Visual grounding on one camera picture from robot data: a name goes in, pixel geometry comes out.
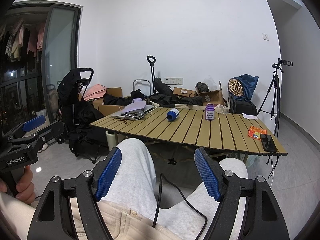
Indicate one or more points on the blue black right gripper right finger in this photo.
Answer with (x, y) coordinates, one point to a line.
(262, 219)

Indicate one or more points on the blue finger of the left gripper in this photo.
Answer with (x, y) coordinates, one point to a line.
(34, 123)

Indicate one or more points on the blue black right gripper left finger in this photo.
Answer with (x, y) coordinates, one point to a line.
(53, 216)

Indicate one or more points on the blue plastic bottle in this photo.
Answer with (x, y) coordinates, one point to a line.
(172, 114)

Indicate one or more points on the person's left hand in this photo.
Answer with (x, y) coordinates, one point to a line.
(25, 187)

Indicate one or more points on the cream hoodie torso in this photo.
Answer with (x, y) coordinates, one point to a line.
(119, 221)

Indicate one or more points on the black stroller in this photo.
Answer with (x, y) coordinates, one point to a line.
(77, 114)

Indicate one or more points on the cardboard box left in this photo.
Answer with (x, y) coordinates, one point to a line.
(112, 106)

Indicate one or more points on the pink bag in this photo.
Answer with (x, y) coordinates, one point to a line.
(95, 92)

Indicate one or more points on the black smartphone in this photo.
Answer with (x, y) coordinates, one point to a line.
(268, 143)

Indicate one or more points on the person's right leg grey trousers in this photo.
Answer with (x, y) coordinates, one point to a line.
(186, 223)

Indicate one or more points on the person's leg grey trousers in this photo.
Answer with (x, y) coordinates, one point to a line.
(135, 180)
(186, 223)

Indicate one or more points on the hanging clothes on balcony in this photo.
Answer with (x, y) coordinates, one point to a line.
(21, 38)

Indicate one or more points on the person's left leg grey trousers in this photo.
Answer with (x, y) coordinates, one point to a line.
(135, 180)

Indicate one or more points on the orange snack packet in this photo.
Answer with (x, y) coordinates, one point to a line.
(255, 132)

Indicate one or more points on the glass balcony door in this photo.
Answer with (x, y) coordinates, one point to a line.
(59, 51)

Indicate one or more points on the silver laptop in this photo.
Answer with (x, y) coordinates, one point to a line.
(133, 114)

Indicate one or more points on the white paper tissue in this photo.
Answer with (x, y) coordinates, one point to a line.
(250, 117)

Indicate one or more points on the purple plastic bottle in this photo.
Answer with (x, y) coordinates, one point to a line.
(209, 112)

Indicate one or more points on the clear glass jar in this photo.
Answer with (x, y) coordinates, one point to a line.
(221, 109)

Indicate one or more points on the pile of black clothes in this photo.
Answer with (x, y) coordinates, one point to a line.
(164, 97)

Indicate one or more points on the large cardboard box right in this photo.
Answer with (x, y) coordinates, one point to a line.
(214, 97)

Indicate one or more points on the wicker ball lamp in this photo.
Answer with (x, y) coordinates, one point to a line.
(235, 87)

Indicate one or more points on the blue cloth bag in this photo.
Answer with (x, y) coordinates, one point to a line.
(249, 84)

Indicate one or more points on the dark crumpled bag in box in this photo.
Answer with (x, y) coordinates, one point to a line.
(202, 87)

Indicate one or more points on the black camera tripod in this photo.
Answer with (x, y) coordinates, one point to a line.
(275, 85)

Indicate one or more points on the black trolley handle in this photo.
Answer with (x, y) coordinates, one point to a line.
(151, 60)

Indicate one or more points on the white wall socket strip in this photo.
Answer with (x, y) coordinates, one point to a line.
(173, 81)

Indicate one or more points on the white light switch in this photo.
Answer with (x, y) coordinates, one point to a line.
(265, 37)

